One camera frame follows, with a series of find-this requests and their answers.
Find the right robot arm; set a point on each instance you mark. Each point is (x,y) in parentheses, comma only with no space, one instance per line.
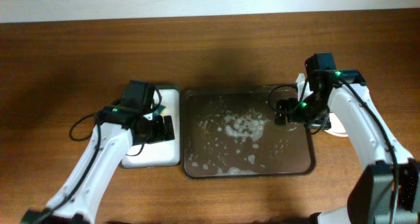
(388,188)

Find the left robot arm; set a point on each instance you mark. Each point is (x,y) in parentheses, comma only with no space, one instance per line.
(117,127)

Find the small black tray white liner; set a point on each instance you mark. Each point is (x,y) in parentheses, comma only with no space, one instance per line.
(165,153)

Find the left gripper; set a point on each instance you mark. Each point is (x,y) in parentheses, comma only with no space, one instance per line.
(161,134)

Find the large brown serving tray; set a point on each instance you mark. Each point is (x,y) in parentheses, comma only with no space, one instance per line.
(231,132)

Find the pink plate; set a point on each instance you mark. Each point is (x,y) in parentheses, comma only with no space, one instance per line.
(336,127)

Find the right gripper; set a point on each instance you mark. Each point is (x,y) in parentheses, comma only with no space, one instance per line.
(321,121)

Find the green and yellow sponge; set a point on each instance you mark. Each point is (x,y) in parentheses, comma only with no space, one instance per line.
(161,110)

